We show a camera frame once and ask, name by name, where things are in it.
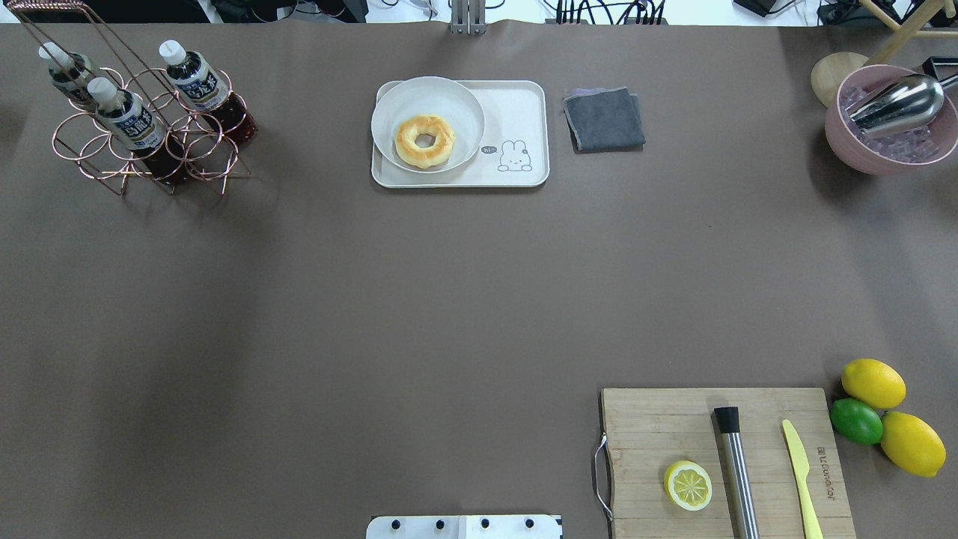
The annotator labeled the tea bottle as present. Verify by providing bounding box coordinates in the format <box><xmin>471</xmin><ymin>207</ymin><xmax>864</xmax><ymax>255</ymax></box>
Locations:
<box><xmin>38</xmin><ymin>42</ymin><xmax>98</xmax><ymax>112</ymax></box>
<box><xmin>87</xmin><ymin>76</ymin><xmax>189</xmax><ymax>187</ymax></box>
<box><xmin>158</xmin><ymin>40</ymin><xmax>257</xmax><ymax>146</ymax></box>

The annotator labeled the cream rabbit serving tray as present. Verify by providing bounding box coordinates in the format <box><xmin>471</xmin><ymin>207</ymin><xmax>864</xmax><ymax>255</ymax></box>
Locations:
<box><xmin>370</xmin><ymin>81</ymin><xmax>549</xmax><ymax>189</ymax></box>

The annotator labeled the white round plate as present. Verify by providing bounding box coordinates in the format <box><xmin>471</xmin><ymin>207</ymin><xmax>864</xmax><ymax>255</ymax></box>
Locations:
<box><xmin>370</xmin><ymin>76</ymin><xmax>486</xmax><ymax>174</ymax></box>

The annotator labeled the folded grey cloth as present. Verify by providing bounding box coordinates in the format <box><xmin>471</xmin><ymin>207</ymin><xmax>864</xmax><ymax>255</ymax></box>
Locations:
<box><xmin>562</xmin><ymin>88</ymin><xmax>647</xmax><ymax>153</ymax></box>

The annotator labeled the wooden cutting board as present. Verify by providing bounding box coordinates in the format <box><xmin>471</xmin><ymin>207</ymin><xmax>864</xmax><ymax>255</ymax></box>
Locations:
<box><xmin>601</xmin><ymin>388</ymin><xmax>856</xmax><ymax>538</ymax></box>

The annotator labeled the half lemon slice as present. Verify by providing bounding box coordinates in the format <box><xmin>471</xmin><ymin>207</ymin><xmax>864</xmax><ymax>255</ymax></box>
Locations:
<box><xmin>662</xmin><ymin>460</ymin><xmax>713</xmax><ymax>511</ymax></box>

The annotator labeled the steel muddler black tip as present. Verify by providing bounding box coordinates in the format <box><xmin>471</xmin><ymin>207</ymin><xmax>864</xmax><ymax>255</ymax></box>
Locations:
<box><xmin>714</xmin><ymin>406</ymin><xmax>760</xmax><ymax>538</ymax></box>

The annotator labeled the yellow plastic knife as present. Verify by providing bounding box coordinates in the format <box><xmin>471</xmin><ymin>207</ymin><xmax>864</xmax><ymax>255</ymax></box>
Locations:
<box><xmin>781</xmin><ymin>419</ymin><xmax>824</xmax><ymax>539</ymax></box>

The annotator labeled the wooden cup stand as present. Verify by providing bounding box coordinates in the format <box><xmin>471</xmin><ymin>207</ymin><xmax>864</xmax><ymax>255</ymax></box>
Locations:
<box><xmin>811</xmin><ymin>1</ymin><xmax>956</xmax><ymax>106</ymax></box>

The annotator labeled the yellow lemon upper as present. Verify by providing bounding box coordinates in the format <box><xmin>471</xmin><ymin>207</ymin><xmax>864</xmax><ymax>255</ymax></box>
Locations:
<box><xmin>840</xmin><ymin>358</ymin><xmax>907</xmax><ymax>409</ymax></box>

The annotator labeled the yellow lemon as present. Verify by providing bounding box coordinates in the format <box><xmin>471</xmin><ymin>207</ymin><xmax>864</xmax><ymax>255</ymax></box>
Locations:
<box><xmin>840</xmin><ymin>358</ymin><xmax>907</xmax><ymax>409</ymax></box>
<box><xmin>879</xmin><ymin>412</ymin><xmax>947</xmax><ymax>478</ymax></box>

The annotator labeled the green lime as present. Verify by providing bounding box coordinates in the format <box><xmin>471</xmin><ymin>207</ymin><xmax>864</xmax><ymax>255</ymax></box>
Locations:
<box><xmin>829</xmin><ymin>398</ymin><xmax>884</xmax><ymax>445</ymax></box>

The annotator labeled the pink ice bowl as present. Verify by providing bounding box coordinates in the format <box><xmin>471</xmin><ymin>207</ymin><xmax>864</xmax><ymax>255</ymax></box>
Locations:
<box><xmin>825</xmin><ymin>64</ymin><xmax>956</xmax><ymax>175</ymax></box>

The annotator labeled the yellow lemon lower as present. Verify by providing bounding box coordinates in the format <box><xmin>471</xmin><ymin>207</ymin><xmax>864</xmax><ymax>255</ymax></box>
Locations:
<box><xmin>879</xmin><ymin>412</ymin><xmax>947</xmax><ymax>478</ymax></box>

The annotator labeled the steel ice scoop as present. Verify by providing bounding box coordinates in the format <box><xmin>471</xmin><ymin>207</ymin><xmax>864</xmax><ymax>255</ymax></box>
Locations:
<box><xmin>849</xmin><ymin>74</ymin><xmax>945</xmax><ymax>138</ymax></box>

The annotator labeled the glazed ring donut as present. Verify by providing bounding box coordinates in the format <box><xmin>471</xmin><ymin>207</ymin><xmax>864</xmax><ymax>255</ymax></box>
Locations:
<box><xmin>394</xmin><ymin>114</ymin><xmax>457</xmax><ymax>168</ymax></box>

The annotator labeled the aluminium frame post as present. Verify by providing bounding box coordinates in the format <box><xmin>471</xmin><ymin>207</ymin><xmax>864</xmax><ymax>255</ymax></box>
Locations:
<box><xmin>449</xmin><ymin>0</ymin><xmax>486</xmax><ymax>35</ymax></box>

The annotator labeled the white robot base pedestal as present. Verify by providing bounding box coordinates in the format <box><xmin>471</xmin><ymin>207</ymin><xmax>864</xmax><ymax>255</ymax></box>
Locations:
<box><xmin>365</xmin><ymin>513</ymin><xmax>564</xmax><ymax>538</ymax></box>

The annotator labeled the copper wire bottle rack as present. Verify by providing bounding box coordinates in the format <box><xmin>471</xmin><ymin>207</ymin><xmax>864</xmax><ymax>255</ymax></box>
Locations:
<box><xmin>4</xmin><ymin>1</ymin><xmax>259</xmax><ymax>195</ymax></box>

